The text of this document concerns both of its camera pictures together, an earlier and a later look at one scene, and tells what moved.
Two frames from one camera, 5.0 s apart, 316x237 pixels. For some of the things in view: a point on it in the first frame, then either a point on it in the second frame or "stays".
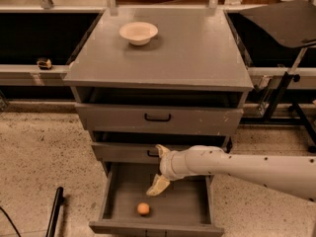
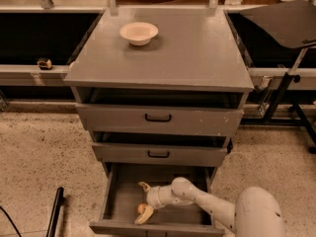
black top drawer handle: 157,119 stays
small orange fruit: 143,208 stays
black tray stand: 291,26 stays
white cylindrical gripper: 165,165 → 153,197
